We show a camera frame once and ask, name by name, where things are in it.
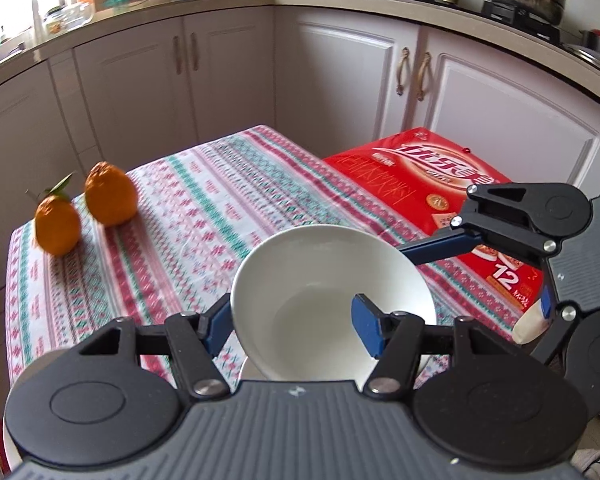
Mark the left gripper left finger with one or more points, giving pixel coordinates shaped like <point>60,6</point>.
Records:
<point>194,341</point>

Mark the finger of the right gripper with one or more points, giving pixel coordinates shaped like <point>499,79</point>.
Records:
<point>444,244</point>
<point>547,300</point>

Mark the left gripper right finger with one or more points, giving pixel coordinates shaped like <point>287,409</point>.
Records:
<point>393,340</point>

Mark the white floral bowl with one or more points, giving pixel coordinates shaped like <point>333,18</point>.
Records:
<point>431,367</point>
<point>291,301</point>

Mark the patterned red green tablecloth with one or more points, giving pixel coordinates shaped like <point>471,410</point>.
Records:
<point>200,212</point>

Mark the white kitchen cabinets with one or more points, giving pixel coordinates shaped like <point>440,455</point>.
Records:
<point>329,74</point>

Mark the orange with green leaf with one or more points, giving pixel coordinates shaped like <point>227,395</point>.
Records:
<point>57,224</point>

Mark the bumpy orange without leaf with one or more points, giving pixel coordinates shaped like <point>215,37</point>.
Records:
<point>110,195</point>

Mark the gloved right hand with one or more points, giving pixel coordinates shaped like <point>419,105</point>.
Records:
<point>532,324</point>

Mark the red cardboard gift box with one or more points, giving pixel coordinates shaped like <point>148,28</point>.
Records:
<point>423,177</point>

